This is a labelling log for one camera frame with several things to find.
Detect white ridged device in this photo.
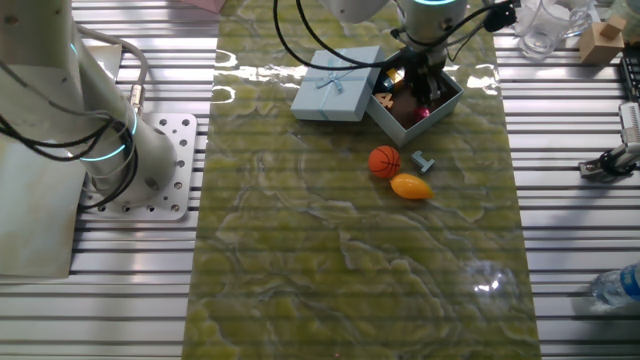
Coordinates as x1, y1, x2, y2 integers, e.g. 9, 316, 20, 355
618, 101, 640, 147

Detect light blue gift box base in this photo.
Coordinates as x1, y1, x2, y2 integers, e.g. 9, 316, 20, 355
366, 47, 465, 148

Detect small wooden cube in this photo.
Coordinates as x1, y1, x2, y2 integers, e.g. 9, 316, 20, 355
598, 14, 628, 41

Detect silver robot mounting plate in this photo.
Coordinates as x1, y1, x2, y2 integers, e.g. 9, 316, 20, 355
78, 112, 199, 222

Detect yellow orange toy mango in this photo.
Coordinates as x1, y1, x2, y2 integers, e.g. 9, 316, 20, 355
389, 172, 435, 201

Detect large wooden cube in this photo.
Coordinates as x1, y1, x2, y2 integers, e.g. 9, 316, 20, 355
578, 28, 625, 66

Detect light blue gift box lid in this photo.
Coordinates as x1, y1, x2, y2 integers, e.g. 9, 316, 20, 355
290, 45, 387, 123

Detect grey cable with metal plug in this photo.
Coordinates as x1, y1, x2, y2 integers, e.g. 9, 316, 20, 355
74, 24, 150, 116

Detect green marble pattern mat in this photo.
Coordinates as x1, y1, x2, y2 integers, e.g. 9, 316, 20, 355
180, 0, 542, 360

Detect pale green translucent container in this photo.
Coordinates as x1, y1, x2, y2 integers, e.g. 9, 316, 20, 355
610, 0, 640, 26

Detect small grey toy block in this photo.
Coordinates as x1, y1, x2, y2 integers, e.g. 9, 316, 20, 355
410, 150, 436, 175

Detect black cable clip bundle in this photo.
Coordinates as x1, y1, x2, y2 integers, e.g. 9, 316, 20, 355
482, 1, 519, 34

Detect black cable loop bundle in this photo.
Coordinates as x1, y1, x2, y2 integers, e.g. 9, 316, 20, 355
0, 59, 140, 210

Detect black keyboard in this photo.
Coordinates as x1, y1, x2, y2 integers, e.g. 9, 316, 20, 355
618, 47, 640, 104

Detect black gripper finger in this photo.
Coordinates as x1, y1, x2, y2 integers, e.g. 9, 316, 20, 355
406, 70, 427, 104
424, 70, 444, 108

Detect clear plastic water bottle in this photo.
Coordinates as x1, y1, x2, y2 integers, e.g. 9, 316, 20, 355
591, 263, 640, 307

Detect black cable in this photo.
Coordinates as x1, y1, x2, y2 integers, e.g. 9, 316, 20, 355
294, 0, 506, 68
271, 0, 506, 70

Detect clear glass mug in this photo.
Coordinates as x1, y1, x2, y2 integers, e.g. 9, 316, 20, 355
514, 0, 595, 62

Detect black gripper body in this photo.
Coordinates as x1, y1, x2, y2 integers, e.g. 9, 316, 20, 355
402, 47, 449, 74

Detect pink flat object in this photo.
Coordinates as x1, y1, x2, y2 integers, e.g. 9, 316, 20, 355
179, 0, 227, 14

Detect orange toy basketball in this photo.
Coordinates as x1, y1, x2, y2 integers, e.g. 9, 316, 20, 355
367, 144, 402, 180

